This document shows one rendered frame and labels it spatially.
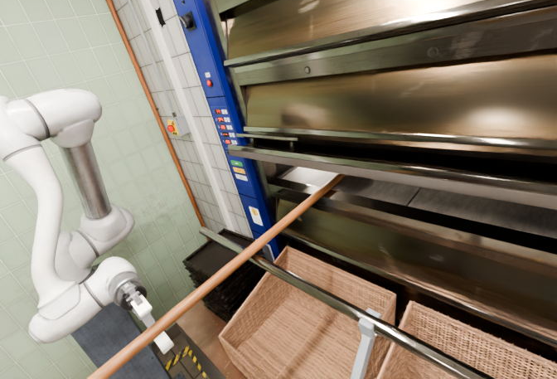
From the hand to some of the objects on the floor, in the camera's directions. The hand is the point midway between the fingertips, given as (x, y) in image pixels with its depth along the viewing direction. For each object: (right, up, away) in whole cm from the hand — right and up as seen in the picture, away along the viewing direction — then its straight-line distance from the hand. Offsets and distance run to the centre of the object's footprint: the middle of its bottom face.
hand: (156, 328), depth 72 cm
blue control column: (+106, -27, +174) cm, 205 cm away
